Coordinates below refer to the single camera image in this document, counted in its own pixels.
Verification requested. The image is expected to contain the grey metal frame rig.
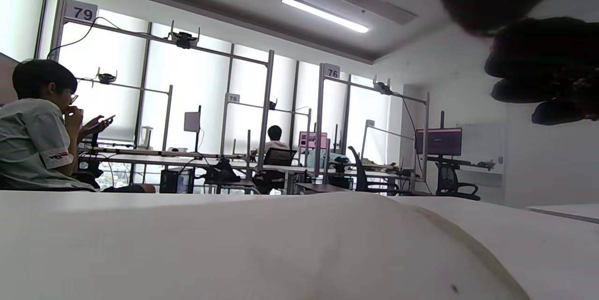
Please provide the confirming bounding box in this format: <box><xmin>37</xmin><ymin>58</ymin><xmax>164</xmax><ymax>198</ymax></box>
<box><xmin>314</xmin><ymin>63</ymin><xmax>430</xmax><ymax>183</ymax></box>
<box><xmin>47</xmin><ymin>0</ymin><xmax>275</xmax><ymax>172</ymax></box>

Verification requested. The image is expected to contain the translucent cream-trimmed pencil pouch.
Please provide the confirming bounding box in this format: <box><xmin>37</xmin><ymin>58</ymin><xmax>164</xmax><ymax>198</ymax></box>
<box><xmin>0</xmin><ymin>192</ymin><xmax>532</xmax><ymax>300</ymax></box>

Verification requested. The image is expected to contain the black mesh desk chair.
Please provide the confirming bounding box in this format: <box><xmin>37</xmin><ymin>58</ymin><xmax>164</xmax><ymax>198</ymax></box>
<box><xmin>253</xmin><ymin>148</ymin><xmax>298</xmax><ymax>195</ymax></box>

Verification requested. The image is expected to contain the white backed monitor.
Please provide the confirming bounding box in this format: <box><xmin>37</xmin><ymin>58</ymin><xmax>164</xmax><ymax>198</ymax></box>
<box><xmin>183</xmin><ymin>106</ymin><xmax>202</xmax><ymax>153</ymax></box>

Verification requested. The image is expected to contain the black bag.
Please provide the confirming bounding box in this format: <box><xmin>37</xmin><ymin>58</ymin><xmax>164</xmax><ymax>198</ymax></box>
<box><xmin>205</xmin><ymin>159</ymin><xmax>241</xmax><ymax>183</ymax></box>

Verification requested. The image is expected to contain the black swivel chair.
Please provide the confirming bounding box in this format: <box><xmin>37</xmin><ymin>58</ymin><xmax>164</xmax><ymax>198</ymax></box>
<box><xmin>349</xmin><ymin>146</ymin><xmax>401</xmax><ymax>196</ymax></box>
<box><xmin>435</xmin><ymin>162</ymin><xmax>481</xmax><ymax>201</ymax></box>

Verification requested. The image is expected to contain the person's right hand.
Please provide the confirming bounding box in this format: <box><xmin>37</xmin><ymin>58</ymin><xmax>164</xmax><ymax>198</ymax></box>
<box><xmin>484</xmin><ymin>17</ymin><xmax>599</xmax><ymax>126</ymax></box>

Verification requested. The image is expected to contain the dark computer monitor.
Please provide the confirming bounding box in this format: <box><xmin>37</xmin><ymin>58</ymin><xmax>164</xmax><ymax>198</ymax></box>
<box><xmin>416</xmin><ymin>127</ymin><xmax>463</xmax><ymax>157</ymax></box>

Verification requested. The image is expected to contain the black mounted headset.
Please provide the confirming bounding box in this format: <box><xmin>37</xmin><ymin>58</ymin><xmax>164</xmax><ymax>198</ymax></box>
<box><xmin>96</xmin><ymin>67</ymin><xmax>117</xmax><ymax>85</ymax></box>
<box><xmin>373</xmin><ymin>74</ymin><xmax>394</xmax><ymax>95</ymax></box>
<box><xmin>168</xmin><ymin>20</ymin><xmax>201</xmax><ymax>49</ymax></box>

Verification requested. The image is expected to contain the black desktop computer case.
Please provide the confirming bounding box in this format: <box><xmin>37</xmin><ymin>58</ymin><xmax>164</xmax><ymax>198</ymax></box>
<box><xmin>160</xmin><ymin>169</ymin><xmax>195</xmax><ymax>194</ymax></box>

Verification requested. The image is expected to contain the pink screen monitor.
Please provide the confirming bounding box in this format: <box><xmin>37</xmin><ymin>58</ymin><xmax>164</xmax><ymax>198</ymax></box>
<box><xmin>299</xmin><ymin>131</ymin><xmax>328</xmax><ymax>150</ymax></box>

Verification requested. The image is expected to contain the long ceiling light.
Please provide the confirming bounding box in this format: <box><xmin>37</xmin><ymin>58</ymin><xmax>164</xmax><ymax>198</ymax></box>
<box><xmin>281</xmin><ymin>0</ymin><xmax>370</xmax><ymax>34</ymax></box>

